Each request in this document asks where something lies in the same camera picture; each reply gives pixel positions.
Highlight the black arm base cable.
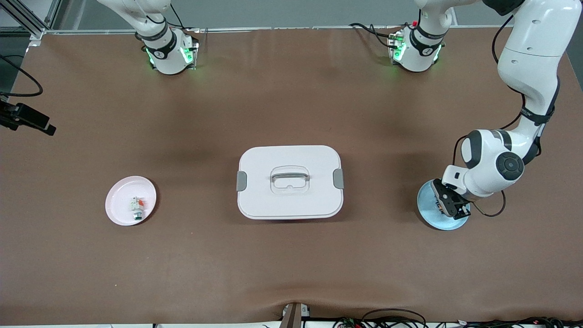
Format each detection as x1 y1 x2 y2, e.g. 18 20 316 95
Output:
349 22 402 49

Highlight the aluminium table edge rail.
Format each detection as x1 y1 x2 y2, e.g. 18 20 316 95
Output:
43 25 515 34

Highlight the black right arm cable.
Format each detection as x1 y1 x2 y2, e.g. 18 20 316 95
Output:
0 55 44 97

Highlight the grey box lid handle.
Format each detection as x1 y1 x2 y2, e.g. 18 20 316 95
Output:
271 168 310 182

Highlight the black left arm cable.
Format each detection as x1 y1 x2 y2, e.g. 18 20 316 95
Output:
471 16 547 217

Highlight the white lidded storage box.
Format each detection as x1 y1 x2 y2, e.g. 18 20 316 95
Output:
237 145 344 220

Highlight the black cable loop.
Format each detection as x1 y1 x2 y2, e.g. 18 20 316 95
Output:
335 308 430 328

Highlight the metal table edge bracket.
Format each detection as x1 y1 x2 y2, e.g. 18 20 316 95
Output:
281 302 311 328

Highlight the aluminium frame post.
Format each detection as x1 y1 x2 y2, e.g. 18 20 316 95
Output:
0 0 62 41

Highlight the brown table mat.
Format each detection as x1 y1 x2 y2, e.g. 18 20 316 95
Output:
0 26 583 326

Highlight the small white orange part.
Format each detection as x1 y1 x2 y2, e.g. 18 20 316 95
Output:
130 196 146 222

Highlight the black cable bundle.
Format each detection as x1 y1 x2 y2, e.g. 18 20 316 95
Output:
462 316 583 328

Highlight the pink round plate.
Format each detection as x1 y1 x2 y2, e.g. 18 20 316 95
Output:
105 176 157 226

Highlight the light blue round plate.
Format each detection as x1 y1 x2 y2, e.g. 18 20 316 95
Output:
417 179 470 231

